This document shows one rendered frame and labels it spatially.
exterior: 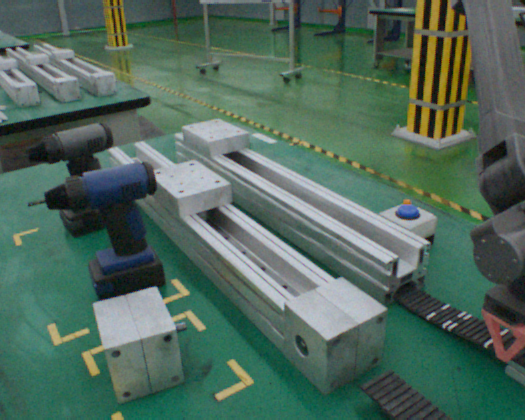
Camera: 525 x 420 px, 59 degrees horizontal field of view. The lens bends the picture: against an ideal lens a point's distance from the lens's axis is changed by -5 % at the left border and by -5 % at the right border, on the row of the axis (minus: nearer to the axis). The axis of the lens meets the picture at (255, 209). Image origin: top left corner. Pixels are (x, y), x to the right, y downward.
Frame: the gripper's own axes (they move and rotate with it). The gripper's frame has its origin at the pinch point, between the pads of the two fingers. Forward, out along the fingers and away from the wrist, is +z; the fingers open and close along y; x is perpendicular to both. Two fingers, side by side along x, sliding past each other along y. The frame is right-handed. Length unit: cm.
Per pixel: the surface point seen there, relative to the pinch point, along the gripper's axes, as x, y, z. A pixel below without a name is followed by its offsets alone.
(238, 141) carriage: -77, -3, -8
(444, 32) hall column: -209, -252, -6
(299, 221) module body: -41.7, 4.8, -2.6
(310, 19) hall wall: -981, -733, 57
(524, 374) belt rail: 2.7, 1.3, 2.1
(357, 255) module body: -26.3, 4.5, -2.8
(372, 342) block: -10.6, 16.2, -1.7
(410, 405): -1.3, 18.8, -0.1
